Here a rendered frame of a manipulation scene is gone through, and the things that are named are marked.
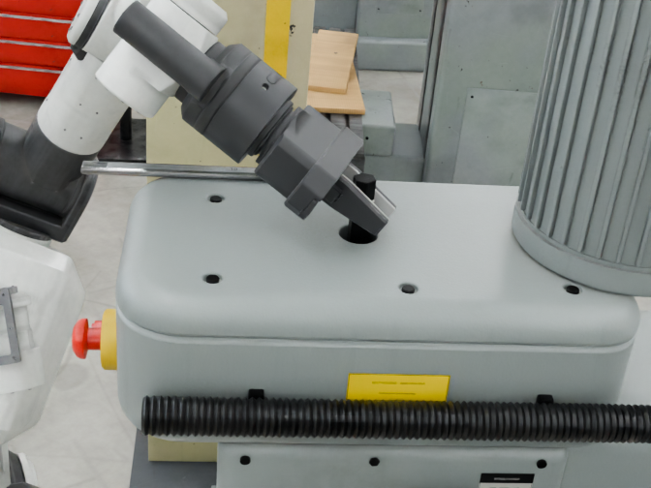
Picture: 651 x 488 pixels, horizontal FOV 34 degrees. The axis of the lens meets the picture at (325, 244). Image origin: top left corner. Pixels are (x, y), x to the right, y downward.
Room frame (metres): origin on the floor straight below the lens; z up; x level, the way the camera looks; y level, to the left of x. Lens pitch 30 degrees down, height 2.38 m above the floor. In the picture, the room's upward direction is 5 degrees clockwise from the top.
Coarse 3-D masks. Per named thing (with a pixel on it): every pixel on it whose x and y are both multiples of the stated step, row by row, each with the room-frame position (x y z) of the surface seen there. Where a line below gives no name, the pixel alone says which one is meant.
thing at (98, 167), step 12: (84, 168) 0.93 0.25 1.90; (96, 168) 0.93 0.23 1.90; (108, 168) 0.94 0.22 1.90; (120, 168) 0.94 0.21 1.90; (132, 168) 0.94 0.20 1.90; (144, 168) 0.94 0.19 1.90; (156, 168) 0.94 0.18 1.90; (168, 168) 0.95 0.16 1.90; (180, 168) 0.95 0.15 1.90; (192, 168) 0.95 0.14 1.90; (204, 168) 0.95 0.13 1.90; (216, 168) 0.96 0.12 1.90; (228, 168) 0.96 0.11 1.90; (240, 168) 0.96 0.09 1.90; (252, 168) 0.96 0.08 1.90
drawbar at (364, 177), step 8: (360, 176) 0.87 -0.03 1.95; (368, 176) 0.87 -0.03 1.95; (360, 184) 0.86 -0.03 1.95; (368, 184) 0.85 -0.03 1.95; (368, 192) 0.86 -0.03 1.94; (352, 224) 0.86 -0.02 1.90; (352, 232) 0.86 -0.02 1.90; (360, 232) 0.85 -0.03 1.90; (368, 232) 0.86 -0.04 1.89; (352, 240) 0.86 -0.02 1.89; (360, 240) 0.85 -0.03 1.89; (368, 240) 0.86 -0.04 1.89
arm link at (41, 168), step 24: (0, 144) 1.18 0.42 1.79; (24, 144) 1.19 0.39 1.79; (48, 144) 1.17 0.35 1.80; (0, 168) 1.17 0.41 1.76; (24, 168) 1.18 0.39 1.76; (48, 168) 1.17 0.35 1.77; (72, 168) 1.18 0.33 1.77; (0, 192) 1.18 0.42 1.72; (24, 192) 1.18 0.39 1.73; (48, 192) 1.19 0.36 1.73; (72, 192) 1.19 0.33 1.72
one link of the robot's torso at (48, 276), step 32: (0, 224) 1.16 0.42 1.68; (0, 256) 1.11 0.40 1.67; (32, 256) 1.13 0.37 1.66; (64, 256) 1.16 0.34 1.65; (0, 288) 1.09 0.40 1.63; (32, 288) 1.11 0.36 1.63; (64, 288) 1.13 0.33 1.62; (32, 320) 1.09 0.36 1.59; (64, 320) 1.12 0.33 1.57; (64, 352) 1.11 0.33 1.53; (0, 416) 1.01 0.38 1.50; (32, 416) 1.04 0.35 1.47
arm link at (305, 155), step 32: (256, 96) 0.86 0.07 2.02; (288, 96) 0.87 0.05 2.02; (224, 128) 0.85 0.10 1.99; (256, 128) 0.85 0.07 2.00; (288, 128) 0.86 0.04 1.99; (320, 128) 0.89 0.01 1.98; (256, 160) 0.87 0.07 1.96; (288, 160) 0.84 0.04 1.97; (320, 160) 0.84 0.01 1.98; (288, 192) 0.84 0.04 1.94; (320, 192) 0.82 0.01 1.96
